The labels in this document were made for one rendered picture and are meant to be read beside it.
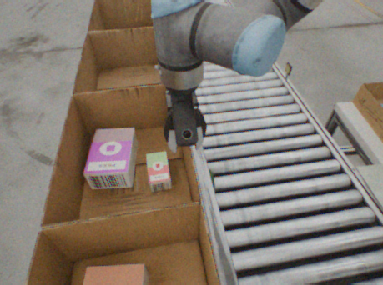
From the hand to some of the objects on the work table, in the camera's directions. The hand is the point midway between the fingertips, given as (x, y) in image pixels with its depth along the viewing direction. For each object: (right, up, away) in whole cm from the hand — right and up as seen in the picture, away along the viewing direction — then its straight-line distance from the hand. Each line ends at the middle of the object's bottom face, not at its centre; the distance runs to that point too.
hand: (186, 149), depth 67 cm
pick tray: (+92, +10, +41) cm, 102 cm away
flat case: (+83, +10, +40) cm, 93 cm away
